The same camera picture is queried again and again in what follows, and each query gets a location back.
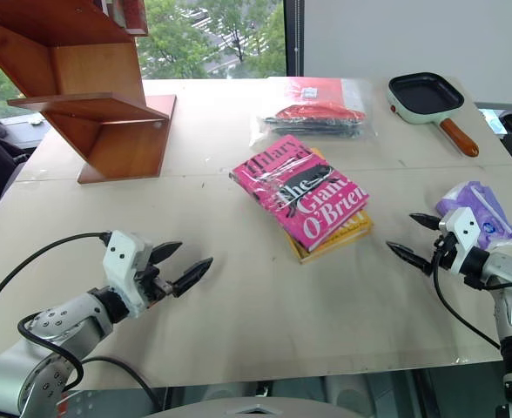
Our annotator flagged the mint green square pan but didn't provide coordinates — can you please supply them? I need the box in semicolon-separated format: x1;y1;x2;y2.
387;71;480;158

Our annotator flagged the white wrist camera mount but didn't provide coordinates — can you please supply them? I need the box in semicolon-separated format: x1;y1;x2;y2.
102;230;155;317
437;206;480;276

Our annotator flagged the dark window frame post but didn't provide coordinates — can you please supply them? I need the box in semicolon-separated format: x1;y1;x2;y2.
283;0;306;80

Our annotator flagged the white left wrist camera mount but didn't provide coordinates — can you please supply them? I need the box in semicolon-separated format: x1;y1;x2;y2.
102;230;155;317

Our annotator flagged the red flat packet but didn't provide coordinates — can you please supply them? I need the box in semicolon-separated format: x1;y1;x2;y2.
275;78;367;125

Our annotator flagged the yellow paperback book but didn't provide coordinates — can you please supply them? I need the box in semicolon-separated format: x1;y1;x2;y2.
281;146;375;266

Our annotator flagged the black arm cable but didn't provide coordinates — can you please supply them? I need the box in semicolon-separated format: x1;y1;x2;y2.
431;243;502;350
0;232;164;415

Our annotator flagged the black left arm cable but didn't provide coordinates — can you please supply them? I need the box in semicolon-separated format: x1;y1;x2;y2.
0;232;164;415

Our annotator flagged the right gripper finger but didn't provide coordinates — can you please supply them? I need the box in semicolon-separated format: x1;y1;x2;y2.
386;241;435;277
408;212;441;232

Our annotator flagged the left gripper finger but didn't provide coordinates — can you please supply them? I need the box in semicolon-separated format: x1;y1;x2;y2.
171;257;214;299
151;241;184;266

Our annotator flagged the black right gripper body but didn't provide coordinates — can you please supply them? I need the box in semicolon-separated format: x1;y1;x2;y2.
431;232;458;270

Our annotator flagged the light blue object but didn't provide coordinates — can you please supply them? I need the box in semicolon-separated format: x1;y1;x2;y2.
481;107;508;136

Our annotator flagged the wooden zigzag shelf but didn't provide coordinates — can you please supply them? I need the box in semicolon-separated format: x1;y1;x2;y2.
0;0;178;185

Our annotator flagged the black pens bundle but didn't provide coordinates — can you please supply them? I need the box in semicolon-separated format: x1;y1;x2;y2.
259;113;364;138

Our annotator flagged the clear plastic zip bag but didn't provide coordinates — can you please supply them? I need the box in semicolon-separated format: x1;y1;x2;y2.
248;77;380;148

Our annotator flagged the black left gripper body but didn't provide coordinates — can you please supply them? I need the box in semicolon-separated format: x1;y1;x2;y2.
136;262;175;306

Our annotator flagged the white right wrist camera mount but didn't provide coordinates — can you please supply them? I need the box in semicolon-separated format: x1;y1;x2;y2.
437;206;480;276

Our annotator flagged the purple plastic bag pack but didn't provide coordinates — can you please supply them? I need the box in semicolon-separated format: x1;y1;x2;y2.
434;179;512;252

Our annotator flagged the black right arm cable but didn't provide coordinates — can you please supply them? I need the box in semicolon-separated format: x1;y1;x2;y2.
431;243;502;350

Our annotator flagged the pink paperback book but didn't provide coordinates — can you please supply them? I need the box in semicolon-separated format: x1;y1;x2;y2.
229;134;371;253

